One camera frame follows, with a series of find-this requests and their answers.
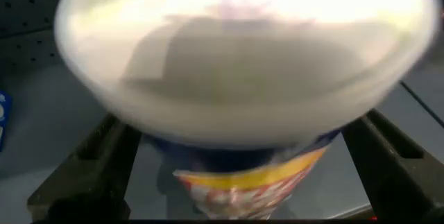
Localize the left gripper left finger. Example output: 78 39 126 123
26 112 142 222

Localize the white-lidded printed snack cup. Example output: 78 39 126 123
53 0 441 221

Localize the blue snack pack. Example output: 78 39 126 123
0 90 13 152

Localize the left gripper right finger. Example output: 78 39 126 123
341 108 444 222

